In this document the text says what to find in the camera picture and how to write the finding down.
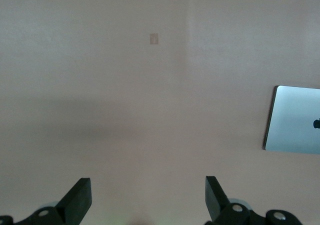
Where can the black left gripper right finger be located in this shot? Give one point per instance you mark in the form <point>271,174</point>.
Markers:
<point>220,202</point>

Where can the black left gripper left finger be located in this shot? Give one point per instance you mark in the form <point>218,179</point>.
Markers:
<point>75,202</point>

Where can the grey laptop computer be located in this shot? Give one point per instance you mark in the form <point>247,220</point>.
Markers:
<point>292,120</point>

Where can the small brown tape patch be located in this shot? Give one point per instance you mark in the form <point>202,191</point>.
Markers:
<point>154,38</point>

